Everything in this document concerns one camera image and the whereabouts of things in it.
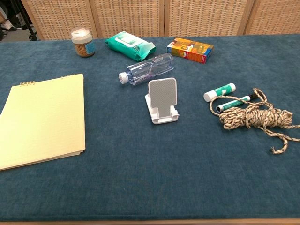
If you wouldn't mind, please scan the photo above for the white green glue stick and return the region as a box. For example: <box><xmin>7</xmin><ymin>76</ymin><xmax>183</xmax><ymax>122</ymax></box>
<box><xmin>203</xmin><ymin>82</ymin><xmax>236</xmax><ymax>102</ymax></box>

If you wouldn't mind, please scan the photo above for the green white marker pen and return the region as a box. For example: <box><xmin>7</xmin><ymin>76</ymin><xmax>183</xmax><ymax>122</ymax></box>
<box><xmin>216</xmin><ymin>94</ymin><xmax>257</xmax><ymax>113</ymax></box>

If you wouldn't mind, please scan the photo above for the white folding phone stand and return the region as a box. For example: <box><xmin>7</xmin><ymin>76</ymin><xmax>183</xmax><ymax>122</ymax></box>
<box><xmin>145</xmin><ymin>77</ymin><xmax>180</xmax><ymax>124</ymax></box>

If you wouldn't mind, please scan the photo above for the woven rattan folding screen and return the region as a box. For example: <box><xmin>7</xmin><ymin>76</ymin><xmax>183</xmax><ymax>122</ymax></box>
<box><xmin>21</xmin><ymin>0</ymin><xmax>300</xmax><ymax>41</ymax></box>

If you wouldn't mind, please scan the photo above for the green wet wipes pack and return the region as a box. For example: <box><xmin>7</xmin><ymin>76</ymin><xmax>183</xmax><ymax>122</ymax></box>
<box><xmin>104</xmin><ymin>31</ymin><xmax>157</xmax><ymax>62</ymax></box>

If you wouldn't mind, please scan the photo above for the braided beige black rope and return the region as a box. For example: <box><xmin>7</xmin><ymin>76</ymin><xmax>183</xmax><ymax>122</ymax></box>
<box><xmin>209</xmin><ymin>88</ymin><xmax>300</xmax><ymax>155</ymax></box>

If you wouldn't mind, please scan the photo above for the black tripod stand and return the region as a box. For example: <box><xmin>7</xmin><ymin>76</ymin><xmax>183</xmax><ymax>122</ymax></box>
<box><xmin>11</xmin><ymin>0</ymin><xmax>38</xmax><ymax>42</ymax></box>

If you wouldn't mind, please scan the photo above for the orange printed carton box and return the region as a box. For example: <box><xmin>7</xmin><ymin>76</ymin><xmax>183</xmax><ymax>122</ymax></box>
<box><xmin>166</xmin><ymin>37</ymin><xmax>214</xmax><ymax>64</ymax></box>

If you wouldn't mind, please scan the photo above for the glass jar with white lid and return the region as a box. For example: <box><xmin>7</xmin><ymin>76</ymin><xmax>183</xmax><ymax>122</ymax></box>
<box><xmin>70</xmin><ymin>27</ymin><xmax>96</xmax><ymax>58</ymax></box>

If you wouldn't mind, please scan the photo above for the yellow spiral notepad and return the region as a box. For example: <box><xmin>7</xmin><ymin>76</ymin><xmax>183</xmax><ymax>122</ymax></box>
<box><xmin>0</xmin><ymin>74</ymin><xmax>86</xmax><ymax>171</ymax></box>

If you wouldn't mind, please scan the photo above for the clear plastic water bottle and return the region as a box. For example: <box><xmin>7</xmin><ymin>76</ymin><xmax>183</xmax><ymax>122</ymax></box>
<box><xmin>118</xmin><ymin>53</ymin><xmax>175</xmax><ymax>86</ymax></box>

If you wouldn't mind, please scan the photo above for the blue table cloth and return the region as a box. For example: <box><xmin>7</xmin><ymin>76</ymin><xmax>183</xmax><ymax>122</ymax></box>
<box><xmin>0</xmin><ymin>34</ymin><xmax>300</xmax><ymax>222</ymax></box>

